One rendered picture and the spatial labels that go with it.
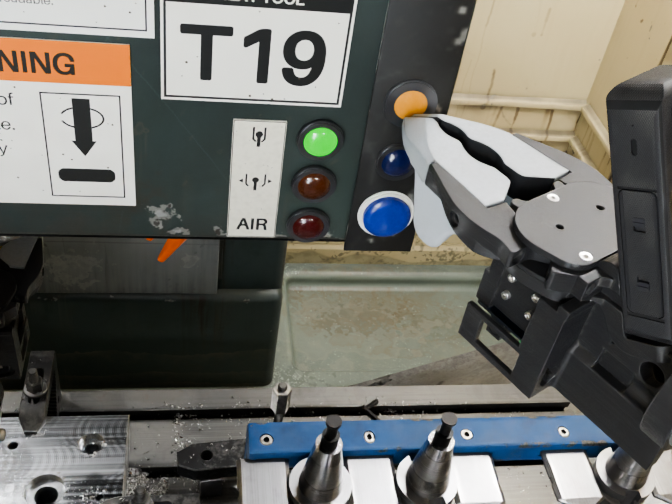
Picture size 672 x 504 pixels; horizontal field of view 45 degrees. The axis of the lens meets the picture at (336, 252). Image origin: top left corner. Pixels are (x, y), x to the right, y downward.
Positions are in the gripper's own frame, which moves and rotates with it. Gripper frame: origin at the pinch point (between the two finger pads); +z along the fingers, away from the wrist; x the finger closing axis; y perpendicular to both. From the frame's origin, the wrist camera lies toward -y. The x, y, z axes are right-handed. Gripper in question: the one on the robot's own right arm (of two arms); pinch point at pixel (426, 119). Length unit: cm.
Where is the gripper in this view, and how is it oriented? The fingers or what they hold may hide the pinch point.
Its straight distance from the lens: 45.6
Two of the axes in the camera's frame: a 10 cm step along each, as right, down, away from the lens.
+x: 7.9, -3.2, 5.2
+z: -6.0, -5.9, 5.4
